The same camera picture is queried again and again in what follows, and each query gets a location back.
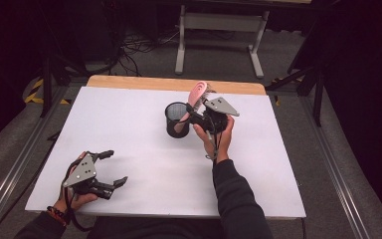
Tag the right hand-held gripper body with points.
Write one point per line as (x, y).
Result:
(217, 114)

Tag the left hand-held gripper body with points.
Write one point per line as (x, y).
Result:
(83, 174)

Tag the pink hairbrush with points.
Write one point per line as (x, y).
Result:
(197, 91)

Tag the black mesh pen cup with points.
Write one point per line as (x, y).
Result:
(174, 127)

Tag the person's right hand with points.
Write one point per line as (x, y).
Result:
(219, 142)

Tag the white table cover board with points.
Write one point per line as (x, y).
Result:
(165, 172)

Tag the wooden table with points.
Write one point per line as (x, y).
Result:
(139, 83)

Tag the person's dark-clothed torso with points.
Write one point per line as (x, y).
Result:
(155, 229)

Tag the yellow black hazard tape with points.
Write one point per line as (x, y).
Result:
(35, 93)
(276, 98)

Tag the black metal stand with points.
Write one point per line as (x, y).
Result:
(48, 86)
(317, 99)

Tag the aluminium floor rail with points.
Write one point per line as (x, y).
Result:
(338, 179)
(16, 166)

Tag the white metal table frame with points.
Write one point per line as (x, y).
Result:
(222, 22)

